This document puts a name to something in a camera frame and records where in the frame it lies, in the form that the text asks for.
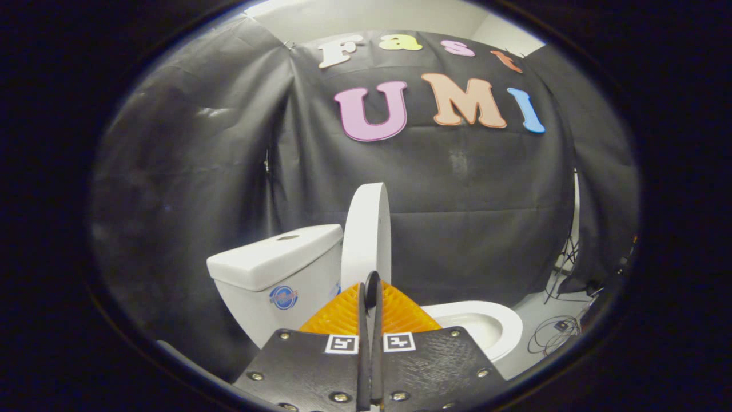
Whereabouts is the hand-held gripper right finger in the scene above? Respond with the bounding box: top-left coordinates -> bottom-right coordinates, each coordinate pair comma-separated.
366,270 -> 507,411

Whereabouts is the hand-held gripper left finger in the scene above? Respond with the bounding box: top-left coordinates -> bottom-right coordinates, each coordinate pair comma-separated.
233,282 -> 369,411

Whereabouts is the white toilet lid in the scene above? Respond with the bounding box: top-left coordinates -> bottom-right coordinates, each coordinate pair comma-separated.
341,183 -> 392,287

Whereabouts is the white toilet seat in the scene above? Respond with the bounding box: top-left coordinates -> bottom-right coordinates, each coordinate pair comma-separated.
422,300 -> 524,362

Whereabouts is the white ceramic toilet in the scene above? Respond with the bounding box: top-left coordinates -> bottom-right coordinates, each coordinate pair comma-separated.
207,224 -> 524,364

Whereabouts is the black tripod light stand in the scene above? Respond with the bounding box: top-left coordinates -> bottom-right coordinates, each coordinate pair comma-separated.
543,172 -> 581,304

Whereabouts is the black backdrop cloth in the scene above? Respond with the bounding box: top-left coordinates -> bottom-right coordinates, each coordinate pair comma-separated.
90,17 -> 640,381

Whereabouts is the tangle of floor cables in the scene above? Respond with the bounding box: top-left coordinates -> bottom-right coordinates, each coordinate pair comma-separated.
527,315 -> 581,355

